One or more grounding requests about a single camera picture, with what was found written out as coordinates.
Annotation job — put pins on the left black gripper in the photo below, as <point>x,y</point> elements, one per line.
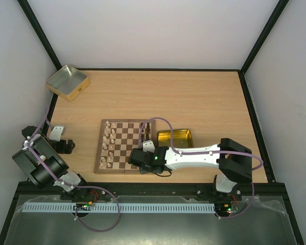
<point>63,150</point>

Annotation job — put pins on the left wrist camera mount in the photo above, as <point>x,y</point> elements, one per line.
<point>56,133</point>

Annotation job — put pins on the grey slotted cable duct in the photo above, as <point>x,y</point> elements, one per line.
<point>114,208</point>

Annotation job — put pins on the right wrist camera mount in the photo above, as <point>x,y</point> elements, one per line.
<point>148,146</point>

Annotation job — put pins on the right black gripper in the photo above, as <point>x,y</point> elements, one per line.
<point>135,157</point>

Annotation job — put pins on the gold tin lid tray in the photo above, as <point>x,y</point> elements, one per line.
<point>182,138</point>

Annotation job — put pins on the black metal frame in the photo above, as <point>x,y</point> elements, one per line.
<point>276,13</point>

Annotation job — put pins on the wooden chess board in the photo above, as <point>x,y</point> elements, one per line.
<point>117,138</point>

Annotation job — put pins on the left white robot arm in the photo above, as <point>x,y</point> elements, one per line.
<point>40,160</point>

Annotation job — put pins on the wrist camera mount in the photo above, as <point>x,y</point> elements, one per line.
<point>148,146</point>
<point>56,133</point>

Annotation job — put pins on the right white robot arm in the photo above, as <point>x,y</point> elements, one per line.
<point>231,158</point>

